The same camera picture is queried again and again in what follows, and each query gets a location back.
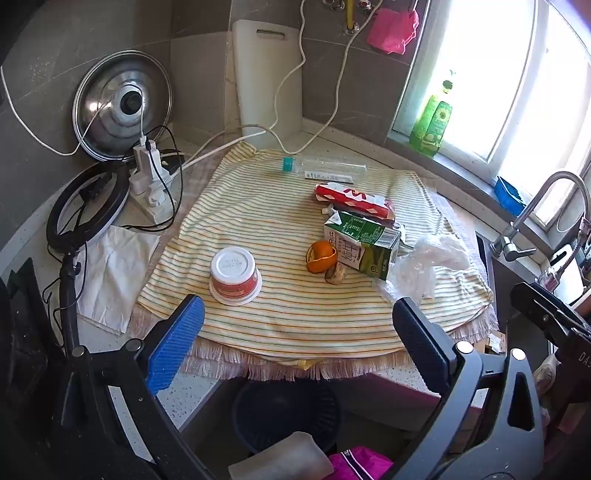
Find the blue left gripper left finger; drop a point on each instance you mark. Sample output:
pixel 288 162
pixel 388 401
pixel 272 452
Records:
pixel 170 340

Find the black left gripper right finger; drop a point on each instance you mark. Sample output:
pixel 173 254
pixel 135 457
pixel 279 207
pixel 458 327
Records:
pixel 430 348

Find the red white yogurt cup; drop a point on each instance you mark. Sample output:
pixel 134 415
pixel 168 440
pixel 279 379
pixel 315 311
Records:
pixel 235 279

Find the green milk carton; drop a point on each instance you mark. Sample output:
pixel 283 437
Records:
pixel 362 244

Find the red white snack box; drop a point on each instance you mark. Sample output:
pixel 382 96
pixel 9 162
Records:
pixel 341 194

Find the clear plastic bottle teal cap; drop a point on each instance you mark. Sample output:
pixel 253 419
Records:
pixel 324 169

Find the squeezed toothpaste tube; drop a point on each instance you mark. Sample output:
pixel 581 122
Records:
pixel 329 210

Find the blue plastic trash basket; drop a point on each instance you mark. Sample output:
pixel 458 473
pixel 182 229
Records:
pixel 265 413

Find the striped table cloth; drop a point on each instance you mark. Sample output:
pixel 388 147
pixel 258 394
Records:
pixel 295 249

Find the white power strip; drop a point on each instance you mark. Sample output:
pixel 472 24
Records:
pixel 150 185

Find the green dish soap bottle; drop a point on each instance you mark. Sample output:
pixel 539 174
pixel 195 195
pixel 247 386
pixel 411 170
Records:
pixel 428 131

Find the steel pot lid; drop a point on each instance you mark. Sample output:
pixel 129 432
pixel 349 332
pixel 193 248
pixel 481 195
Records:
pixel 123 95

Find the white cutting board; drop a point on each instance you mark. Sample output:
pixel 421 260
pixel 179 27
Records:
pixel 268 82

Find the black ring light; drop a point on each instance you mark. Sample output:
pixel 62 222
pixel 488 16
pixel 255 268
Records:
pixel 83 211

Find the pink cloth on wall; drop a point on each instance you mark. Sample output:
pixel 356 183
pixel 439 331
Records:
pixel 392 30

